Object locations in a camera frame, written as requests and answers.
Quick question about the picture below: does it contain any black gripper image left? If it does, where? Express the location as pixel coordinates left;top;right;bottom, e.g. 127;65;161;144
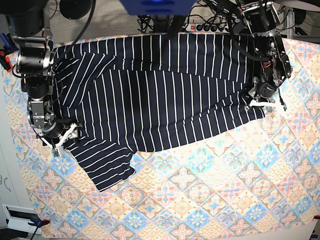
39;119;81;143

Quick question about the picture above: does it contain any colourful patterned tablecloth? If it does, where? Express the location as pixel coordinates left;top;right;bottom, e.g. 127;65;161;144
0;39;320;240

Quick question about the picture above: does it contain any white wall vent panel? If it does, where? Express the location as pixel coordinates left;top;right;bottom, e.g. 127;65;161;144
2;204;40;234

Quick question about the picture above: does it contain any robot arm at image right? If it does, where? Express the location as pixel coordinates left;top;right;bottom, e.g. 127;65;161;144
227;0;292;106

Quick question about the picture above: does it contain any white power strip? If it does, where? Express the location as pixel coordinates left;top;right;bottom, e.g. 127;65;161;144
185;22;229;33

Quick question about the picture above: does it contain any navy white striped T-shirt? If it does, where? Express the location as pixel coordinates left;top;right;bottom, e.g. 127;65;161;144
53;34;265;191

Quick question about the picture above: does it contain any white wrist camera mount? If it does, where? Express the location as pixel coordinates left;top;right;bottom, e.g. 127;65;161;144
248;99;287;112
36;122;82;158

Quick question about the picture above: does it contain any blue orange clamp upper left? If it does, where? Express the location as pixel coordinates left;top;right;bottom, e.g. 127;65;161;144
0;33;19;73

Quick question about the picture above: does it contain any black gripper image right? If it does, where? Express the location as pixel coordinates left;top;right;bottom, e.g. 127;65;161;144
249;76;278;102

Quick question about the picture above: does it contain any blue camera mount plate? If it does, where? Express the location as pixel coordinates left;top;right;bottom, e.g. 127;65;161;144
120;0;196;16

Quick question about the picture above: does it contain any black strap on table edge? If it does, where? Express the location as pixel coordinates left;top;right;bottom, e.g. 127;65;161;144
165;14;185;41

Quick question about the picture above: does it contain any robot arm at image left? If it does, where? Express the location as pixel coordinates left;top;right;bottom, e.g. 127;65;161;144
0;0;82;148

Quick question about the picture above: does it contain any blue orange clamp lower left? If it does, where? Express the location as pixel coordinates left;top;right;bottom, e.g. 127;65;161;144
28;218;50;228

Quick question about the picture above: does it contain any blue orange clamp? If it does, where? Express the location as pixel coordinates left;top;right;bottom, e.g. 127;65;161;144
28;218;50;228
0;33;19;73

